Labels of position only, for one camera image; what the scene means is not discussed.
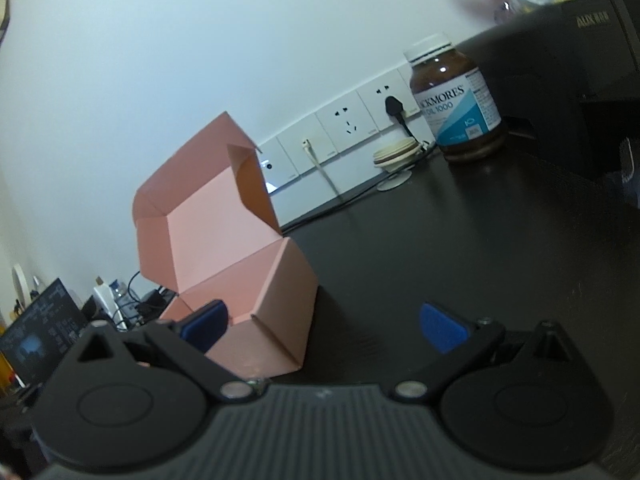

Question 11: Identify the black power adapter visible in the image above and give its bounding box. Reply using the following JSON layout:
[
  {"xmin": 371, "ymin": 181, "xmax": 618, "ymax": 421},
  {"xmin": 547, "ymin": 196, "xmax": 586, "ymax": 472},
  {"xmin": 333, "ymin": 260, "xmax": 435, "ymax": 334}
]
[{"xmin": 137, "ymin": 289, "xmax": 176, "ymax": 316}]

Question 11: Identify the clear small bottle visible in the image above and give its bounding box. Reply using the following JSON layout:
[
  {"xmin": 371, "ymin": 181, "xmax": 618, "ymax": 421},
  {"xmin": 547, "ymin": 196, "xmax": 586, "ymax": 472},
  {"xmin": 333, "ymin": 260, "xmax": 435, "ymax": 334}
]
[{"xmin": 110, "ymin": 280, "xmax": 131, "ymax": 309}]

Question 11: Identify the white squeeze tube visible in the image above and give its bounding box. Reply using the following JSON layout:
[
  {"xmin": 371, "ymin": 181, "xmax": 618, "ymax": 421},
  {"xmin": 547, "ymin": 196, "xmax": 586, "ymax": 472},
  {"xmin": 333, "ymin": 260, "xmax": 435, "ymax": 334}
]
[{"xmin": 92, "ymin": 276, "xmax": 127, "ymax": 330}]

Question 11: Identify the black laptop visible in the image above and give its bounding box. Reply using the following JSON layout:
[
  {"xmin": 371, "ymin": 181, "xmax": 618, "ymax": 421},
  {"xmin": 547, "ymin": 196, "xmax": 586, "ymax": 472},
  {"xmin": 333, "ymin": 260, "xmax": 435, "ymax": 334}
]
[{"xmin": 1, "ymin": 278, "xmax": 88, "ymax": 385}]

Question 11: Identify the pink cardboard box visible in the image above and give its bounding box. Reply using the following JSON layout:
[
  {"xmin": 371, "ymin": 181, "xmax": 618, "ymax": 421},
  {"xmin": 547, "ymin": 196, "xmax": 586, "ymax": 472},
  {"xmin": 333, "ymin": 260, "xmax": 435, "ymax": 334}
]
[{"xmin": 132, "ymin": 113, "xmax": 319, "ymax": 379}]

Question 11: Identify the round desk grommet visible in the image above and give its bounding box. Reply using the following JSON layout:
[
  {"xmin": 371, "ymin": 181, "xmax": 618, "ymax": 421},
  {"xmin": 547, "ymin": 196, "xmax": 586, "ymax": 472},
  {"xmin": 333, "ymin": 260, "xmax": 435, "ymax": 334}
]
[{"xmin": 376, "ymin": 170, "xmax": 412, "ymax": 192}]

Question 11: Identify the beige tape roll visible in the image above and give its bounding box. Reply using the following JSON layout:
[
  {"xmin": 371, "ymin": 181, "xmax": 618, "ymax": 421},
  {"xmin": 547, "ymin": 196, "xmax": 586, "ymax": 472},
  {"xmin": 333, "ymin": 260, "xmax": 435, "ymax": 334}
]
[{"xmin": 373, "ymin": 138, "xmax": 423, "ymax": 167}]

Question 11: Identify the brown supplement bottle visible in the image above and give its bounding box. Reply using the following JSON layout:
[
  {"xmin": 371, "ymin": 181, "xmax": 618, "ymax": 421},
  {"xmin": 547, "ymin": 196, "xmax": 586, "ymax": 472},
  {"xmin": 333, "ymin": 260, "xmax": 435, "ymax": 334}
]
[{"xmin": 405, "ymin": 32, "xmax": 503, "ymax": 162}]

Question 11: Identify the black appliance box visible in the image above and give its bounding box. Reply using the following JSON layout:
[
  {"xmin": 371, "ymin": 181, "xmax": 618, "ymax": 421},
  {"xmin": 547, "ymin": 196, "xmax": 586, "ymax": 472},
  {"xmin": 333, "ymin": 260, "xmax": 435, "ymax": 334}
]
[{"xmin": 458, "ymin": 0, "xmax": 639, "ymax": 206}]

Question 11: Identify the white wall socket strip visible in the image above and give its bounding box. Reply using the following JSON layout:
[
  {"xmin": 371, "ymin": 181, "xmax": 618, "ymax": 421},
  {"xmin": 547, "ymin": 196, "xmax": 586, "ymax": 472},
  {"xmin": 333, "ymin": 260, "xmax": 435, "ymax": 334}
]
[{"xmin": 257, "ymin": 62, "xmax": 436, "ymax": 196}]

